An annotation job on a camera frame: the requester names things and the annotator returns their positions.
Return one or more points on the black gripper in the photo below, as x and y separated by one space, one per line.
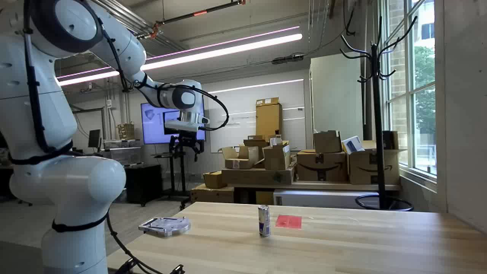
186 138

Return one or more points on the red bull can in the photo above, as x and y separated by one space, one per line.
263 220

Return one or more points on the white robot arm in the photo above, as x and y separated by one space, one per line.
38 124

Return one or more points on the round metal object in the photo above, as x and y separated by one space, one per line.
165 226

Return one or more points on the large display screen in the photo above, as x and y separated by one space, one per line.
154 121

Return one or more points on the small open cardboard box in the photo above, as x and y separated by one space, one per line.
213 179

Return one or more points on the white whiteboard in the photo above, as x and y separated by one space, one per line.
241 102

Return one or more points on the large floor cardboard box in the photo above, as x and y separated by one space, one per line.
201 191

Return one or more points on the tall upright cardboard box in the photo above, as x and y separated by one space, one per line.
268 117

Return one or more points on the amazon cardboard box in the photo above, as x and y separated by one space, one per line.
321 165

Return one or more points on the red paper sheet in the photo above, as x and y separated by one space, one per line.
288 220

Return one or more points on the ceiling light strip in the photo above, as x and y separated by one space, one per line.
192 54

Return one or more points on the white tall cabinet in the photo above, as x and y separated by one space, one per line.
337 99

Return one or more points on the black coat rack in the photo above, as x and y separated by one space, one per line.
373 54

